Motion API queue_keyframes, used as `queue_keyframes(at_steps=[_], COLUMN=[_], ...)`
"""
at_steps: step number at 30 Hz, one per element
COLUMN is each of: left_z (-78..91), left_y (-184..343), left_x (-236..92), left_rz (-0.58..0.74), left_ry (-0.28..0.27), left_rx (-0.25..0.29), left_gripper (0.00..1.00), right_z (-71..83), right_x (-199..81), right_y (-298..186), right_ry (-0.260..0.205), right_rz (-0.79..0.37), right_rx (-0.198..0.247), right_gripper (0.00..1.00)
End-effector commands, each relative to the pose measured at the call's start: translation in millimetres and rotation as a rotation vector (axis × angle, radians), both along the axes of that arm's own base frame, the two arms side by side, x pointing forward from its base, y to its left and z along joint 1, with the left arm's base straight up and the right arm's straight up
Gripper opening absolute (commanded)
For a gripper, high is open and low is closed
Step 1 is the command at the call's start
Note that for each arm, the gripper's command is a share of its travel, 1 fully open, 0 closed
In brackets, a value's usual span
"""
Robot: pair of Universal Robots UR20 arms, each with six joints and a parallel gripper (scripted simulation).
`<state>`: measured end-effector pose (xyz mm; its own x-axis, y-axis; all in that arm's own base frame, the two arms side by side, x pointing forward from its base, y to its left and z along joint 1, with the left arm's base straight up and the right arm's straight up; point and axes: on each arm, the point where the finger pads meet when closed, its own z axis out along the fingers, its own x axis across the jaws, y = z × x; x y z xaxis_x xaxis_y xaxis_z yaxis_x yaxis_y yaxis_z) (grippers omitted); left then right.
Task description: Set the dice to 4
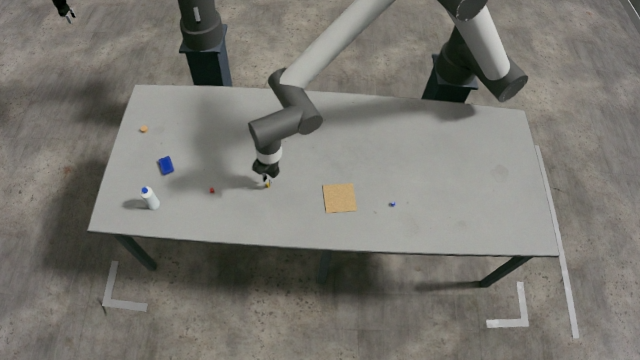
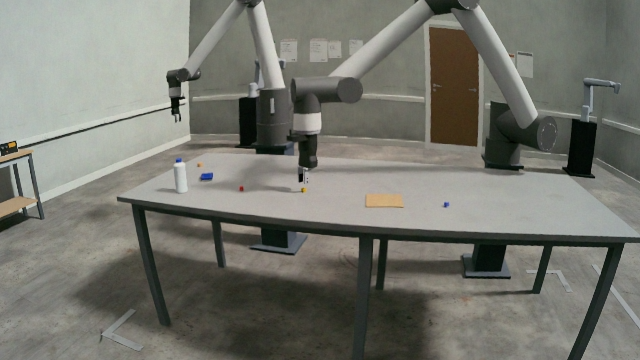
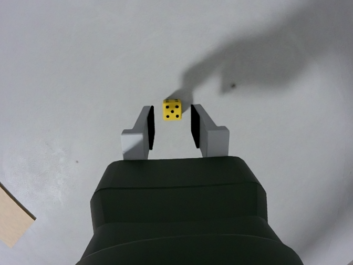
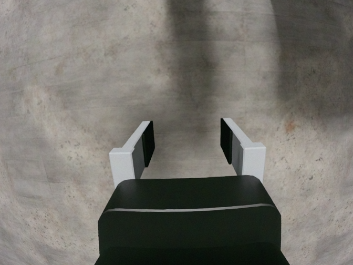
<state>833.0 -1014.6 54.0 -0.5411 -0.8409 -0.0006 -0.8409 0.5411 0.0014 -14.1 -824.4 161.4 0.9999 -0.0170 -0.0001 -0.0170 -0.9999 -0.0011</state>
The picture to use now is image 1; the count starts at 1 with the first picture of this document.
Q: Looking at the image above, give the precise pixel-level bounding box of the white plastic bottle with blue cap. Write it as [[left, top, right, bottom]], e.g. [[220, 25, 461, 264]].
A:
[[140, 187, 160, 210]]

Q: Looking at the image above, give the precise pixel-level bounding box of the tan mat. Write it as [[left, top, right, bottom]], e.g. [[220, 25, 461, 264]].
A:
[[323, 183, 357, 213]]

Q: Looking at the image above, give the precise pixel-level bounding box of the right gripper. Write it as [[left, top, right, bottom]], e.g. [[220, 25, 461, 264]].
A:
[[52, 0, 76, 24]]

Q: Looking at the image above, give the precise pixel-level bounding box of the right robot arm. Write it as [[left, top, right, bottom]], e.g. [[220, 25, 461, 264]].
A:
[[178, 0, 224, 51]]

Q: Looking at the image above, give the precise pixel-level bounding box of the blue flat rectangular block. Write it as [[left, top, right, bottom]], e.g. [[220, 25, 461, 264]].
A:
[[159, 156, 174, 176]]

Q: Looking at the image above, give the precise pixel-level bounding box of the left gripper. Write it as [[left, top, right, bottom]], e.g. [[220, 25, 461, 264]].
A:
[[252, 145, 282, 186]]

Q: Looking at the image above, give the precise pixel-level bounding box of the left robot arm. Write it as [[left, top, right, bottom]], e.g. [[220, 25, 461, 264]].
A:
[[248, 0, 528, 155]]

